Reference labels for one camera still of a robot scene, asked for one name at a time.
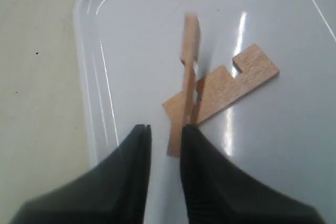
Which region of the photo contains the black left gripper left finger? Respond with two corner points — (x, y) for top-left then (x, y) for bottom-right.
(11, 124), (152, 223)

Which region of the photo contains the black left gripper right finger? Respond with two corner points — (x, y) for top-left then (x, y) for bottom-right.
(180, 125), (324, 223)

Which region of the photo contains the white rectangular plastic tray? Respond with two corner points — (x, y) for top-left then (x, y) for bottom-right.
(73, 0), (335, 223)

